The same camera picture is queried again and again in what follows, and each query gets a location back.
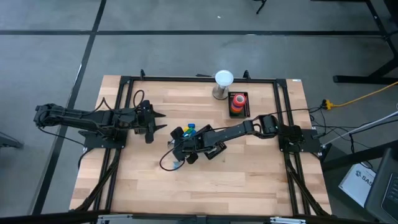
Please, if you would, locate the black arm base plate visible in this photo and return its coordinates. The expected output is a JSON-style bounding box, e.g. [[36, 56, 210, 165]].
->
[[278, 129, 324, 154], [78, 129, 128, 149]]

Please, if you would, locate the grey furniture foot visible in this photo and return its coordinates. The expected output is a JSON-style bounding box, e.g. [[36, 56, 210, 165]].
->
[[0, 132, 24, 149]]

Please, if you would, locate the black plastic basket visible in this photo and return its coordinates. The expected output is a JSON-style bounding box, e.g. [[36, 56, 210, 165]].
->
[[228, 91, 251, 119], [195, 124, 228, 161]]

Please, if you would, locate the black rig crossbar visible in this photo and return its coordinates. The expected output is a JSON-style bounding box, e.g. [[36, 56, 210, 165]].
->
[[0, 210, 398, 224]]

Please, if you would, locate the dark laptop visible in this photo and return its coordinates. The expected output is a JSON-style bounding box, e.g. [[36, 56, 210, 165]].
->
[[364, 147, 398, 224]]

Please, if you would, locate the grey pole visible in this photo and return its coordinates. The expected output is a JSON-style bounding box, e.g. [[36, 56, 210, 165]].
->
[[322, 110, 398, 147]]

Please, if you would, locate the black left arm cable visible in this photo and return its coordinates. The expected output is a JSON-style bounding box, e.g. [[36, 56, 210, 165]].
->
[[132, 89, 146, 110]]

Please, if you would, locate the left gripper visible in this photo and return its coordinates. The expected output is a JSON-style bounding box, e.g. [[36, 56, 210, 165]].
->
[[134, 100, 168, 144]]

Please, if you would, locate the white cardboard box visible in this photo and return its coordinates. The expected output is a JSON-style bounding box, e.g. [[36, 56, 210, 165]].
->
[[338, 163, 377, 208]]

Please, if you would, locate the black tripod leg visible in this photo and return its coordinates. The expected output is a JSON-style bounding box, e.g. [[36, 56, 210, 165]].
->
[[253, 0, 269, 15]]

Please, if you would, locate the yellow power cable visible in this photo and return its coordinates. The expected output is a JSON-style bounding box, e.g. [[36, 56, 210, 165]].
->
[[322, 81, 398, 110]]

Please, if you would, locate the white mushroom lamp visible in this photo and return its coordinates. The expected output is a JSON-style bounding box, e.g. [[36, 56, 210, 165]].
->
[[212, 69, 234, 101]]

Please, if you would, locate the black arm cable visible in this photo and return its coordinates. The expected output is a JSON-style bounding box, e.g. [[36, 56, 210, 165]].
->
[[132, 89, 146, 110], [159, 107, 326, 172]]

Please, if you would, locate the black beam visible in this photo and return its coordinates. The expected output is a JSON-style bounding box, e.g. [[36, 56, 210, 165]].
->
[[322, 139, 398, 172]]

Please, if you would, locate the black desk frame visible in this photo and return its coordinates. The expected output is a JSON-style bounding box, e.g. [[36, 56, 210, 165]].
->
[[333, 0, 398, 85]]

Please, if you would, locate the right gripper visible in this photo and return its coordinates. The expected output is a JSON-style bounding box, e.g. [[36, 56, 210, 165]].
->
[[170, 126, 208, 165]]

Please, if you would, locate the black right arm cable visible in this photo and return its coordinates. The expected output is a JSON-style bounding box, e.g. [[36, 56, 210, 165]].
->
[[159, 107, 326, 172]]

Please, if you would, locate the red tape roll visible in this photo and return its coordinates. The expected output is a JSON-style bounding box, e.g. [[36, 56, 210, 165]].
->
[[233, 94, 247, 108]]

